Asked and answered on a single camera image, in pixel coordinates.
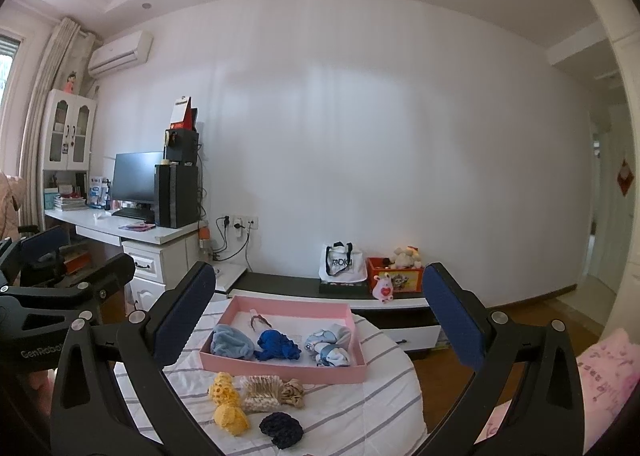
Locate red door ornament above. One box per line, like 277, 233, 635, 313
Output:
616, 158, 634, 196

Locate pink doll figure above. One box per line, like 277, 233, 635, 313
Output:
63, 71, 77, 94

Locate pink heart plush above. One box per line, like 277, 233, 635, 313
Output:
372, 273, 394, 303

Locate beige plush toy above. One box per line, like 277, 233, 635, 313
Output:
390, 246, 423, 270

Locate dark navy scrunchie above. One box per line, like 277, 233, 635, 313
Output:
259, 412, 304, 450

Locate white striped table cover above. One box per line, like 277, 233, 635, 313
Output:
114, 297, 429, 456

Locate pale blue printed cloth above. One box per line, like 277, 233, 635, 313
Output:
304, 324, 352, 367

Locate pink shallow box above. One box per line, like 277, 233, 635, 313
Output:
200, 296, 367, 384

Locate red toy box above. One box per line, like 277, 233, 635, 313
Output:
367, 257, 423, 294

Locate black keyboard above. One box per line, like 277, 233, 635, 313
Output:
112, 207, 155, 223

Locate black computer tower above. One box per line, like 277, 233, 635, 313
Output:
154, 164, 200, 229

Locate red white calendar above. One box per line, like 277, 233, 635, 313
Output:
169, 96, 198, 131

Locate beige leopard fuzzy cloth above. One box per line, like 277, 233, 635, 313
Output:
240, 376, 305, 413

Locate light blue fleece sock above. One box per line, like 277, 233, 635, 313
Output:
209, 324, 255, 360

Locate white glass door cabinet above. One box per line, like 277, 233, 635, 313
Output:
40, 89, 96, 171

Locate black speaker box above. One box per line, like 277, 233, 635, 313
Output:
163, 128, 198, 164

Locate clear pouch with strap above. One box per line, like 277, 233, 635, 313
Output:
250, 309, 273, 333

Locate stack of books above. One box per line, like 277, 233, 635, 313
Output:
54, 195, 87, 211

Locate white tote bag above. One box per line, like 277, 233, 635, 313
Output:
319, 242, 368, 285

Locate white wall outlets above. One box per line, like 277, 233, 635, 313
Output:
222, 215, 259, 230

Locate pink floral pillow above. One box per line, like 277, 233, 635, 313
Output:
576, 328, 640, 453

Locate royal blue knitted cloth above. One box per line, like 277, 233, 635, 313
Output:
254, 329, 302, 362

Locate black computer monitor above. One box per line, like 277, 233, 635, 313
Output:
111, 152, 163, 204

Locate white air conditioner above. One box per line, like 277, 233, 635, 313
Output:
88, 31, 153, 78

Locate small white side cabinet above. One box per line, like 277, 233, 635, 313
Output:
212, 261, 246, 295

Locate pink quilted jacket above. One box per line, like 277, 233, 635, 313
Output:
0, 171, 26, 241

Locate white desk with drawers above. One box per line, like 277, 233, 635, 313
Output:
44, 208, 203, 311

